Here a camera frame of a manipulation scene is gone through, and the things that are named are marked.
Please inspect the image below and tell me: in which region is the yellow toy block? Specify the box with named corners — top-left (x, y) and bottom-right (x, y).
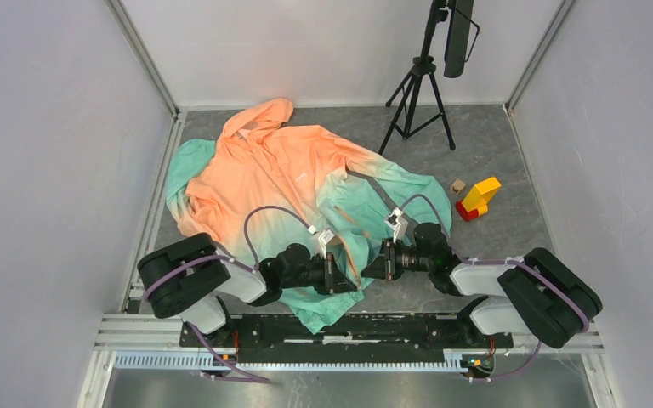
top-left (461, 177), bottom-right (502, 216)

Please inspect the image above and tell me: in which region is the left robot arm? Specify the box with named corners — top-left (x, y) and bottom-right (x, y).
top-left (137, 233), bottom-right (357, 347)

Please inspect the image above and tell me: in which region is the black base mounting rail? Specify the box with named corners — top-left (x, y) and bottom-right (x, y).
top-left (206, 313), bottom-right (514, 363)

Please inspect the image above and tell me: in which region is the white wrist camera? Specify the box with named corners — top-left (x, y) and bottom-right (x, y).
top-left (308, 225), bottom-right (338, 258)
top-left (384, 207), bottom-right (408, 243)

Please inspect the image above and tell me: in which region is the red toy block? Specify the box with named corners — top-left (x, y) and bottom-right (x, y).
top-left (455, 201), bottom-right (481, 222)

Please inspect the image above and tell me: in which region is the black tripod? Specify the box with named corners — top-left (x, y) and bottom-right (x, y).
top-left (378, 0), bottom-right (456, 155)

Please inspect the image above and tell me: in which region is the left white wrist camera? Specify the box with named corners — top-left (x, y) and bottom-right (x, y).
top-left (308, 225), bottom-right (338, 258)

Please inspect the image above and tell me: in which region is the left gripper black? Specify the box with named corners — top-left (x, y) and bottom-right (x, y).
top-left (281, 252), bottom-right (357, 295)

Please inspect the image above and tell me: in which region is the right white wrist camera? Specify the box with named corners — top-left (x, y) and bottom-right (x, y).
top-left (384, 207), bottom-right (408, 243)

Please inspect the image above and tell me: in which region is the small wooden cube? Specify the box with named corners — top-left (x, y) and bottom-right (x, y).
top-left (451, 178), bottom-right (467, 196)

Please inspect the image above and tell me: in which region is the orange and teal jacket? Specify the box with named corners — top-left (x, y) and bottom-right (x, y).
top-left (166, 98), bottom-right (452, 332)

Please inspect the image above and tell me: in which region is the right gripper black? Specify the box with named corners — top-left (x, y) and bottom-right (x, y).
top-left (360, 236), bottom-right (433, 281)

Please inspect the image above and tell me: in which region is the white toothed cable tray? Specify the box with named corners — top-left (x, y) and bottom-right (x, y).
top-left (113, 351), bottom-right (468, 374)

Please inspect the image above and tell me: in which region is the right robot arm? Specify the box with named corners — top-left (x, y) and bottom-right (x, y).
top-left (361, 223), bottom-right (604, 349)

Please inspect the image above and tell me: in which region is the black hanging panel light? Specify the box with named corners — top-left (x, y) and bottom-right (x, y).
top-left (444, 0), bottom-right (480, 78)

